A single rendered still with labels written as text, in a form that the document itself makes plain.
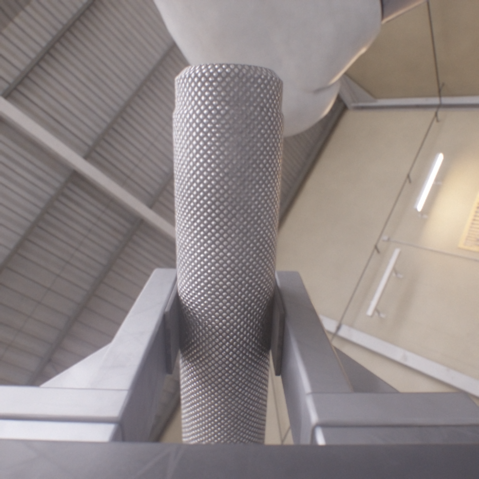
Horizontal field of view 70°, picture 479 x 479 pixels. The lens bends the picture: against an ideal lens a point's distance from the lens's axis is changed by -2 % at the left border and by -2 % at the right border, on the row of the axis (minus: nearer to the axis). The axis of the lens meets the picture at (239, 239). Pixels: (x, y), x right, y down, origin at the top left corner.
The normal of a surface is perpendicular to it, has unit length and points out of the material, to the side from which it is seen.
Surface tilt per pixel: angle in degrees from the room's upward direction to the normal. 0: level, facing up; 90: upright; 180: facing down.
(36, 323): 167
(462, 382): 90
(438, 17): 90
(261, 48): 135
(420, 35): 90
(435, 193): 90
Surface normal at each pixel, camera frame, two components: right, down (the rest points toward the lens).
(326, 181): -0.50, -0.50
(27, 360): 0.74, -0.27
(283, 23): 0.17, 0.69
